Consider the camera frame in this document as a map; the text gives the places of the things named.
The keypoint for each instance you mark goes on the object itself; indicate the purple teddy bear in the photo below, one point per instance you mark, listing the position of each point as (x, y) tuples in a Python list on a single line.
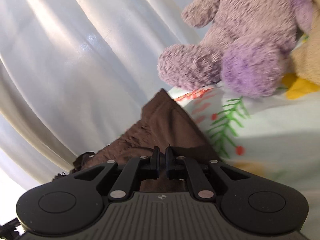
[(246, 46)]

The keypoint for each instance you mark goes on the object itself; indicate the dark brown garment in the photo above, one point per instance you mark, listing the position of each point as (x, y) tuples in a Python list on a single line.
[(164, 123)]

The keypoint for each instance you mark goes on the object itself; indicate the white sheer curtain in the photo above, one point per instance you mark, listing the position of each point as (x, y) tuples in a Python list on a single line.
[(74, 77)]

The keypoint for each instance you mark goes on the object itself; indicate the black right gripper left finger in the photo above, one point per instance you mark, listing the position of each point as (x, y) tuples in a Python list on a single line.
[(151, 165)]

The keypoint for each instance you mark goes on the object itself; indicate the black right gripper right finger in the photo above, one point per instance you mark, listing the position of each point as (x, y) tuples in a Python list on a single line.
[(174, 166)]

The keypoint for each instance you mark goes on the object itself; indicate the floral white bed sheet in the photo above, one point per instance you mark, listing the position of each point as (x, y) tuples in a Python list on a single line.
[(276, 137)]

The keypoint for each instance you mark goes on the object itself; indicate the beige plush toy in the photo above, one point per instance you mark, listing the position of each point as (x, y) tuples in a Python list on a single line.
[(305, 58)]

